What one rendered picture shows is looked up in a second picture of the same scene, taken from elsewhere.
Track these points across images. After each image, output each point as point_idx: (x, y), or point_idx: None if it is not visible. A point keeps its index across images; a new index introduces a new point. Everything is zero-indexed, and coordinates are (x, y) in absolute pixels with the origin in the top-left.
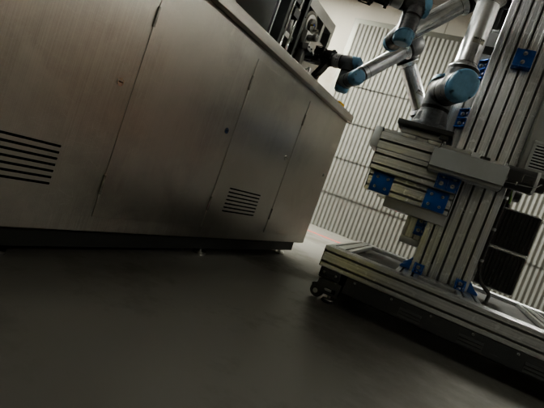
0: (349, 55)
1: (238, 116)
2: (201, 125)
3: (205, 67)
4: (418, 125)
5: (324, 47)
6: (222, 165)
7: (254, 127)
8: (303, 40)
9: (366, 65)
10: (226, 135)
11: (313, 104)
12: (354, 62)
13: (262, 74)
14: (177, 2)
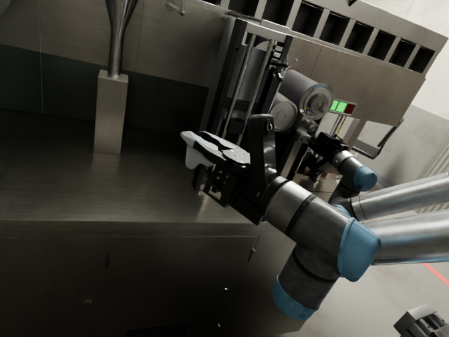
0: (357, 162)
1: (103, 287)
2: (38, 309)
3: (6, 274)
4: None
5: (328, 138)
6: (100, 322)
7: (141, 287)
8: (296, 128)
9: (359, 202)
10: (90, 305)
11: (269, 236)
12: (355, 180)
13: (128, 247)
14: None
